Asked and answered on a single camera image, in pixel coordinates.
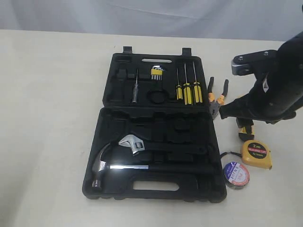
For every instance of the yellow tape measure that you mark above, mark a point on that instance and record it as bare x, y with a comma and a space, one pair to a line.
254, 153

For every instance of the silver adjustable wrench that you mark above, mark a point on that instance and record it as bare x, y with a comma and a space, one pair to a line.
137, 145

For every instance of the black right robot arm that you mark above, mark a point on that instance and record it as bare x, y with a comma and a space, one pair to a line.
289, 62

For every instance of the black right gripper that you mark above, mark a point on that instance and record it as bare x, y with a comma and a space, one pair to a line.
270, 99

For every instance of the yellow utility knife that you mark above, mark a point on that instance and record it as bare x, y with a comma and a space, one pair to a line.
246, 129

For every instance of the white backdrop curtain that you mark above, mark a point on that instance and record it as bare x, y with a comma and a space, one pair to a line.
276, 20

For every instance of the claw hammer black handle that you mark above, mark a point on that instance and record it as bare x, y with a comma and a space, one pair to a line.
100, 166

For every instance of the black plastic tool case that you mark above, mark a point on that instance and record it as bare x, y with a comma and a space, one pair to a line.
157, 117

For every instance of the yellow hex key set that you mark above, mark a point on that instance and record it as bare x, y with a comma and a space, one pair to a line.
156, 72

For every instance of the yellow black screwdriver left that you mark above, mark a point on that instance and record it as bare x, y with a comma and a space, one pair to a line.
179, 95

